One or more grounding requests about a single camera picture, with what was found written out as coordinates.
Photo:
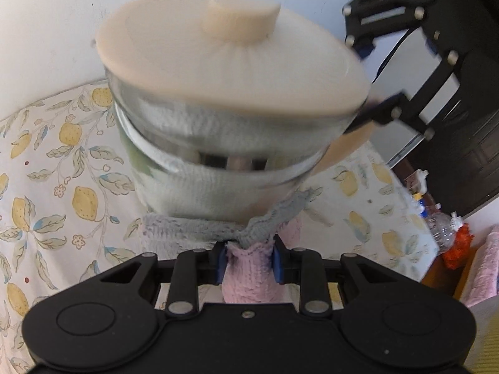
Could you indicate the pink towel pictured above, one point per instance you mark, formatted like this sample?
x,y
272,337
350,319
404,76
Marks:
x,y
483,268

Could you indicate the lemon print tablecloth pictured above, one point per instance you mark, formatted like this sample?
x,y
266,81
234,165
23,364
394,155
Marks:
x,y
58,202

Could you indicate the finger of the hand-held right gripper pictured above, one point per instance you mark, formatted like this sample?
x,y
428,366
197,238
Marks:
x,y
390,111
364,48

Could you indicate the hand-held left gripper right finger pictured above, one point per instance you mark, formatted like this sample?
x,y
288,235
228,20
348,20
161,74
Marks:
x,y
277,265

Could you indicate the cream plastic lid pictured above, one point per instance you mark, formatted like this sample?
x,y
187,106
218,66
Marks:
x,y
234,62

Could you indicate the orange mesh item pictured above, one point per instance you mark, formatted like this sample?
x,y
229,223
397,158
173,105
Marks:
x,y
460,247

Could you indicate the clear plastic bottle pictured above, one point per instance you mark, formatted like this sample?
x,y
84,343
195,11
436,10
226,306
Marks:
x,y
440,228

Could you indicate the dark wooden door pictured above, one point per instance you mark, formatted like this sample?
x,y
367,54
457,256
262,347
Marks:
x,y
479,144

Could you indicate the pink and grey cloth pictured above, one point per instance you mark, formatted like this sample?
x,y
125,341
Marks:
x,y
249,280

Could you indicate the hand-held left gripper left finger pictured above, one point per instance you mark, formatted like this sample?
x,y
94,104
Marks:
x,y
220,265

